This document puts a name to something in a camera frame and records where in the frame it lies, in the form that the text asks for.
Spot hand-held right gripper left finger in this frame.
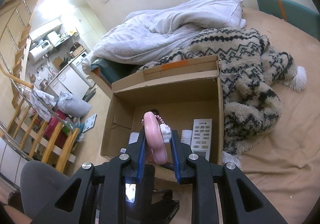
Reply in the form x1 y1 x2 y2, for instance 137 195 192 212
32 129 148 224

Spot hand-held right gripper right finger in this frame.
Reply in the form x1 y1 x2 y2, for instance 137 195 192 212
171 129 288 224

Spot white pill bottle blue label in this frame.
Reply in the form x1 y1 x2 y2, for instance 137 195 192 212
180 129 193 148

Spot pink round compact mirror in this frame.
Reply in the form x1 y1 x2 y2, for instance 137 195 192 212
141 112 173 165

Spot white remote control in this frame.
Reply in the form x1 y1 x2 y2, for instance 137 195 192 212
190 118 213 162

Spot black phone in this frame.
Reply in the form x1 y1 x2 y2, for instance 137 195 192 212
125 181 180 224

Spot cardboard box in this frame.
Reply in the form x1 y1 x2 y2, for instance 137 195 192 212
100 55 224 182

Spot floor scale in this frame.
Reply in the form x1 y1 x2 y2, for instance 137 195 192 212
81 113 97 132

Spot white stuffed sack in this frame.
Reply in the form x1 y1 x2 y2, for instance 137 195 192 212
57 90 92 117

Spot red bag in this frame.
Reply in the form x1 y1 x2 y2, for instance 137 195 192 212
44 110 67 149

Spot person's grey trouser leg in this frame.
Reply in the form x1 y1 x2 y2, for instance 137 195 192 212
20 160 84 224

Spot patterned fleece blanket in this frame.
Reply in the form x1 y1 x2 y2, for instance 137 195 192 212
137 28 307 167

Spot white washing machine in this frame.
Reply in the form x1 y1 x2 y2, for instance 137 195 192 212
46 65 75 97
71 52 93 90

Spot white hanging cloth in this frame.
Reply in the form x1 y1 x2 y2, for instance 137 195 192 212
30 89 59 121

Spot small brown box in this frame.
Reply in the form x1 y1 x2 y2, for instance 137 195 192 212
71 44 85 57

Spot white duvet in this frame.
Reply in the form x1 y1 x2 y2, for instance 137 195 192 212
82 0 247 70

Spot white water heater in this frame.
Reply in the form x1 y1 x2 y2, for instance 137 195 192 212
28 44 54 63

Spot cream tall cupboard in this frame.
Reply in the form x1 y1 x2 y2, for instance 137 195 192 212
60 7 103 52

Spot white range hood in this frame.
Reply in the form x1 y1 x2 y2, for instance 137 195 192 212
46 31 63 46

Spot teal cushion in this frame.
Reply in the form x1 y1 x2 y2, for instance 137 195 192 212
255 0 320 27

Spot white wall cabinet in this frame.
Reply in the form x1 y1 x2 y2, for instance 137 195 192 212
29 19 62 40

